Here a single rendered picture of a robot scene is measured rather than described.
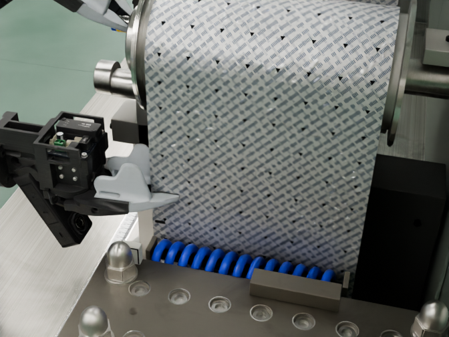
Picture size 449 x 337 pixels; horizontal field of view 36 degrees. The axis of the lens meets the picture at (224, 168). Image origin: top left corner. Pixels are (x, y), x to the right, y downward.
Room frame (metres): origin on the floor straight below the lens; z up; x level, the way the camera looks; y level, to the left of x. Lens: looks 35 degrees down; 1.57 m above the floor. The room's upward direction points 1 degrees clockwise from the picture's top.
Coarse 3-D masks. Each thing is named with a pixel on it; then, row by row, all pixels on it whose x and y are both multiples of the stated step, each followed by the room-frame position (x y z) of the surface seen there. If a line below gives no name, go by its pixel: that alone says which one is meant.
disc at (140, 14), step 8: (144, 0) 0.65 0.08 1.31; (144, 8) 0.64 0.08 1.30; (136, 16) 0.63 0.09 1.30; (144, 16) 0.64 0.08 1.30; (136, 24) 0.63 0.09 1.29; (136, 32) 0.62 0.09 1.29; (136, 40) 0.62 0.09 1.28; (136, 48) 0.62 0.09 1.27; (136, 56) 0.62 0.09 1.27; (136, 64) 0.62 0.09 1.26; (136, 72) 0.61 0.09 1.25; (136, 80) 0.61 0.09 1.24; (136, 88) 0.61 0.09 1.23; (144, 88) 0.63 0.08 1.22; (136, 96) 0.62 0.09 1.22; (144, 96) 0.63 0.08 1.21; (144, 104) 0.63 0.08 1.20
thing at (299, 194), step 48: (192, 144) 0.61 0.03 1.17; (240, 144) 0.60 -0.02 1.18; (288, 144) 0.59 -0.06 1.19; (336, 144) 0.57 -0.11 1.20; (192, 192) 0.61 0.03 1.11; (240, 192) 0.60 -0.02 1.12; (288, 192) 0.58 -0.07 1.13; (336, 192) 0.57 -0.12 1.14; (192, 240) 0.61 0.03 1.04; (240, 240) 0.60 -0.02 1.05; (288, 240) 0.58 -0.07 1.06; (336, 240) 0.57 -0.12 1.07
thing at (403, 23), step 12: (144, 24) 0.64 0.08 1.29; (144, 36) 0.63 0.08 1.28; (396, 36) 0.60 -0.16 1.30; (144, 48) 0.63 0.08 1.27; (396, 48) 0.59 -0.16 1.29; (396, 60) 0.58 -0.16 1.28; (144, 72) 0.63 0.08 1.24; (396, 72) 0.58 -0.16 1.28; (144, 84) 0.63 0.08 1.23; (396, 84) 0.57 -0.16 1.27; (396, 96) 0.57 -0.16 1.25; (384, 108) 0.57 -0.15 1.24; (384, 120) 0.58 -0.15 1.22
